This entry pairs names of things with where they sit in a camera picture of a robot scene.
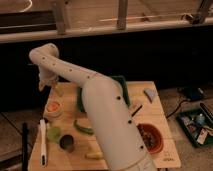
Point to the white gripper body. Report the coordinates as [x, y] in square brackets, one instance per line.
[47, 77]

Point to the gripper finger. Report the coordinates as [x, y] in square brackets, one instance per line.
[41, 86]
[57, 90]

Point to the red apple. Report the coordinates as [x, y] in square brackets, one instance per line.
[53, 107]

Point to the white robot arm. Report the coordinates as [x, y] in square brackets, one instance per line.
[117, 135]

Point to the dark metal cup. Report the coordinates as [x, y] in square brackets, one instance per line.
[67, 143]

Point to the black pole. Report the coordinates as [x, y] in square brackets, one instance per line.
[24, 147]

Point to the light green round object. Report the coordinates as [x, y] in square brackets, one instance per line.
[54, 134]

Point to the green chili pepper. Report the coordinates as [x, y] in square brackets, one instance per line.
[80, 128]

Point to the green rectangular container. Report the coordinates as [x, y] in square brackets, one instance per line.
[119, 79]

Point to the yellow banana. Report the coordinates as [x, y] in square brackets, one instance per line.
[94, 155]

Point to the black stick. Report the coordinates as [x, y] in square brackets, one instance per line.
[134, 113]

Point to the grey curved object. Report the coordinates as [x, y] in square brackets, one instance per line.
[150, 93]

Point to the red bowl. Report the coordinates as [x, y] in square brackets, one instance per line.
[152, 137]

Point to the toolbox with items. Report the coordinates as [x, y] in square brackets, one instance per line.
[197, 124]

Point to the white brush handle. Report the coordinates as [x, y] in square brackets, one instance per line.
[43, 143]

